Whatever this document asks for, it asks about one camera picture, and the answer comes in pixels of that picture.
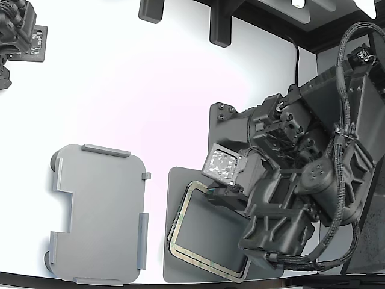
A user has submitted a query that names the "tall black stand block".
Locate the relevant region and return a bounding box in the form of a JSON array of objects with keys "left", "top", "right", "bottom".
[{"left": 209, "top": 0, "right": 233, "bottom": 48}]

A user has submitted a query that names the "black braided cable bundle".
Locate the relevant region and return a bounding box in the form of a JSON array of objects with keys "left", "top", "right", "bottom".
[{"left": 266, "top": 20, "right": 380, "bottom": 272}]

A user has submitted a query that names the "short black stand block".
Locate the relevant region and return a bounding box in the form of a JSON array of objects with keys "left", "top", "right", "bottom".
[{"left": 138, "top": 0, "right": 166, "bottom": 25}]

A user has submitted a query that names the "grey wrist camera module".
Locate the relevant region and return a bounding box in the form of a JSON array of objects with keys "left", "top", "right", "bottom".
[{"left": 200, "top": 143, "right": 265, "bottom": 193}]

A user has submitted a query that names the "dark grey mounting plate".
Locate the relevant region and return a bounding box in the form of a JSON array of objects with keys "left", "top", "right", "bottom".
[{"left": 208, "top": 102, "right": 252, "bottom": 171}]

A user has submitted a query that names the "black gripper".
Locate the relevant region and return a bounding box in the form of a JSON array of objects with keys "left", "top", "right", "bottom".
[{"left": 206, "top": 168, "right": 317, "bottom": 270}]

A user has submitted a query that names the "thin black cable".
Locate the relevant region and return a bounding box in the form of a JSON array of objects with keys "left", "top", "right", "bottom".
[{"left": 282, "top": 34, "right": 301, "bottom": 89}]

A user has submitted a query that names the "dark grey flat mat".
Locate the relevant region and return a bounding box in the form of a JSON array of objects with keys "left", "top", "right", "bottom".
[{"left": 163, "top": 166, "right": 285, "bottom": 284}]

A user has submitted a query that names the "black camera on stand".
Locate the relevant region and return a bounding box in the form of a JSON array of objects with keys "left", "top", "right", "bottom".
[{"left": 0, "top": 0, "right": 49, "bottom": 91}]

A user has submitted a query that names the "grey holder with dark legs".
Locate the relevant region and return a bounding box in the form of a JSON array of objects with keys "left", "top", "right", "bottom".
[{"left": 44, "top": 143, "right": 152, "bottom": 286}]

